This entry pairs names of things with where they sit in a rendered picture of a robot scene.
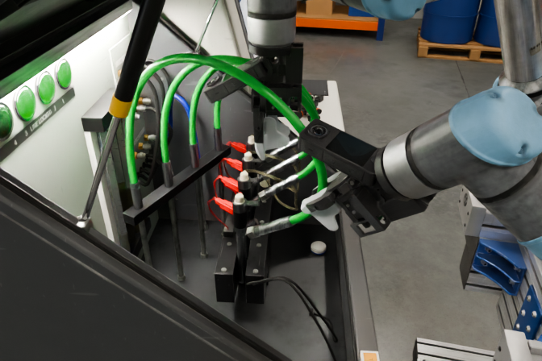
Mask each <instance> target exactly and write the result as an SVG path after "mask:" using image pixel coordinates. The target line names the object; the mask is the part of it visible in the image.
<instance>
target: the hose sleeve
mask: <svg viewBox="0 0 542 361"><path fill-rule="evenodd" d="M291 216H292V215H290V216H287V217H284V218H279V219H277V220H274V221H271V222H266V223H263V224H260V225H258V226H255V227H254V233H255V235H256V236H261V235H265V234H268V233H272V232H274V231H278V230H282V229H283V230H284V229H285V228H290V227H292V226H294V225H295V224H294V225H292V224H291V223H290V217H291Z"/></svg>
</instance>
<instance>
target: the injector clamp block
mask: <svg viewBox="0 0 542 361"><path fill-rule="evenodd" d="M268 188H269V187H262V186H260V184H259V188H258V193H260V192H262V191H263V190H266V189H268ZM257 195H258V194H257ZM254 218H256V219H257V221H258V225H260V224H263V223H266V222H271V221H272V220H273V196H271V197H270V198H268V199H266V200H264V201H260V206H256V209H255V214H254ZM258 225H257V226H258ZM270 261H271V233H268V234H265V235H261V236H260V237H257V238H254V239H250V246H249V252H248V258H246V262H247V267H246V272H245V283H244V284H245V286H246V303H249V304H264V303H265V290H266V285H269V282H267V283H263V284H256V285H252V284H250V285H247V283H249V282H252V281H258V280H263V279H266V278H269V270H270ZM238 284H241V283H240V282H239V273H238V255H237V242H236V232H235V233H234V236H233V237H224V236H223V239H222V243H221V247H220V250H219V257H218V260H217V264H216V268H215V292H216V301H217V302H231V303H234V302H235V298H236V290H237V285H238Z"/></svg>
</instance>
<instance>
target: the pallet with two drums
mask: <svg viewBox="0 0 542 361"><path fill-rule="evenodd" d="M480 1H481V0H437V1H434V2H429V3H426V4H425V7H424V8H423V21H422V26H421V27H419V29H418V35H417V41H418V43H417V49H418V53H417V57H422V58H432V59H443V60H463V61H474V62H484V63H495V64H503V62H502V59H491V58H481V57H480V55H481V54H492V55H502V52H501V47H500V41H499V35H498V25H497V19H496V14H495V8H494V0H482V4H481V7H480V10H479V11H478V9H479V6H480ZM477 16H478V18H477ZM476 20H477V25H476V29H475V30H474V28H475V23H476ZM435 43H437V44H435ZM458 44H461V45H458ZM481 46H485V47H481ZM492 47H494V48H492ZM428 50H437V51H448V52H468V53H469V54H468V56H449V55H438V54H427V51H428Z"/></svg>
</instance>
